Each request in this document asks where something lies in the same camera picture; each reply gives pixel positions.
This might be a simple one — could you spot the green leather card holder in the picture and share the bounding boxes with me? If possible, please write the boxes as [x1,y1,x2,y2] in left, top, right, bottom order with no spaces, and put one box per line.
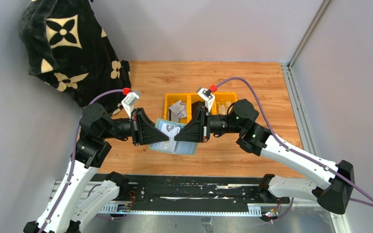
[149,119,197,155]

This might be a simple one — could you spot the silver credit card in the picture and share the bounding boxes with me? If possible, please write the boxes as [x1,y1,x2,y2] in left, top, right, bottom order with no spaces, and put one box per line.
[150,119,184,153]

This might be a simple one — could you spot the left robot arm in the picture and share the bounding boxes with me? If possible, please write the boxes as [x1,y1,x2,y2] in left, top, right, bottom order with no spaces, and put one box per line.
[23,103,169,233]

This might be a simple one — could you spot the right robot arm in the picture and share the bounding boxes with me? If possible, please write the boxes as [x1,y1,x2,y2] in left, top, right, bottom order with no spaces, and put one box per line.
[174,99,355,215]

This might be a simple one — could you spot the black cards in middle bin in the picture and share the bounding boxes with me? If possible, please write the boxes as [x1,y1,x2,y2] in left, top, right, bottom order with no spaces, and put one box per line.
[191,100,205,114]

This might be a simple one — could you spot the beige cards in right bin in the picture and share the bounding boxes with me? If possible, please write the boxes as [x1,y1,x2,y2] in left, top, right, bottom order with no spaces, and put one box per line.
[217,101,232,115]

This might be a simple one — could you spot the silver cards in left bin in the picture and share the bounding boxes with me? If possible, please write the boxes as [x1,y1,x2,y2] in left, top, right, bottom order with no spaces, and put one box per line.
[169,100,187,122]

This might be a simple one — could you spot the right yellow plastic bin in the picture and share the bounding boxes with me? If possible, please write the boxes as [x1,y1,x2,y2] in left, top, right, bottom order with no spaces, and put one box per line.
[214,92,237,115]

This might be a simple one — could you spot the yellow plastic bin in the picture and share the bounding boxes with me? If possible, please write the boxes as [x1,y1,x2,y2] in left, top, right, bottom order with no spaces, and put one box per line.
[214,92,237,115]
[163,93,191,124]
[190,93,217,117]

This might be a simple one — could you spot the middle yellow plastic bin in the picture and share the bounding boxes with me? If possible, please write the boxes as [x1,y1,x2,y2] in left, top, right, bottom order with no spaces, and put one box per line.
[190,93,217,117]

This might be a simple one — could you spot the left yellow plastic bin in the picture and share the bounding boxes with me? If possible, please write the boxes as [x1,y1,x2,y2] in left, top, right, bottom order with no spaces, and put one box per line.
[163,93,191,124]

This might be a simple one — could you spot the black floral patterned blanket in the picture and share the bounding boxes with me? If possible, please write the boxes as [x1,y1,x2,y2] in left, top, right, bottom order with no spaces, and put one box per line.
[17,0,131,115]

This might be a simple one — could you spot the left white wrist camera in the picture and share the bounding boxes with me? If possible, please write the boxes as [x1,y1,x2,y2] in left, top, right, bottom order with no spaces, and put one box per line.
[121,90,141,118]

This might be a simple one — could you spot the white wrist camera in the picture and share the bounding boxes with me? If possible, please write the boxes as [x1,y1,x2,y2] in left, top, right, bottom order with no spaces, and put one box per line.
[196,85,218,112]
[121,90,141,118]

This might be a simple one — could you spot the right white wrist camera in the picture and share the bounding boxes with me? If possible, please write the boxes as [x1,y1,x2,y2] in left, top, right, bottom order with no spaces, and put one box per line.
[196,85,218,112]

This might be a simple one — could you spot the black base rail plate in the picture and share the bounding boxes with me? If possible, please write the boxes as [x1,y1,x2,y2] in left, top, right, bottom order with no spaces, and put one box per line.
[77,174,291,214]

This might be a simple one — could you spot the aluminium frame rail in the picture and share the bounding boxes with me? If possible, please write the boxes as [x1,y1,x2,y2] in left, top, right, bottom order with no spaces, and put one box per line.
[281,0,332,147]

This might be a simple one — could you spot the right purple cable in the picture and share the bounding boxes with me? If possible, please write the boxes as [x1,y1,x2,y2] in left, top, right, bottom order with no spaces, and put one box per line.
[210,77,373,222]

